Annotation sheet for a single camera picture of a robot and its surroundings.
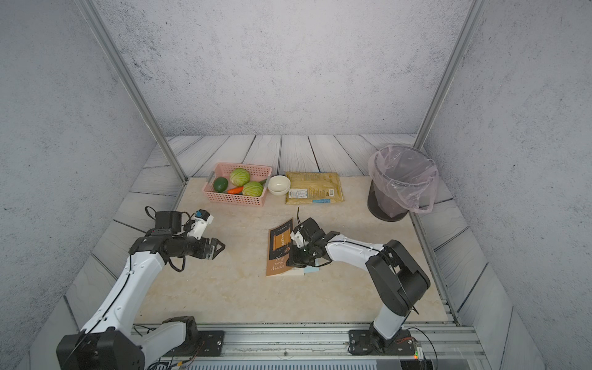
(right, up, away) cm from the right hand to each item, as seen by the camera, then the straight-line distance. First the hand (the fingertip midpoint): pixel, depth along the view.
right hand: (286, 264), depth 84 cm
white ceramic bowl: (-6, +30, +30) cm, 43 cm away
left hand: (-24, +9, -3) cm, 26 cm away
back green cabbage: (-25, +34, +29) cm, 51 cm away
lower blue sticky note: (+8, 0, -4) cm, 9 cm away
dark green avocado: (-34, +30, +28) cm, 53 cm away
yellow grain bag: (+11, +29, +30) cm, 43 cm away
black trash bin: (+40, +18, +21) cm, 49 cm away
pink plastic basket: (-17, +37, +34) cm, 53 cm away
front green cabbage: (-17, +28, +23) cm, 40 cm away
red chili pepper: (-26, +27, +29) cm, 48 cm away
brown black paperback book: (-4, +6, +9) cm, 12 cm away
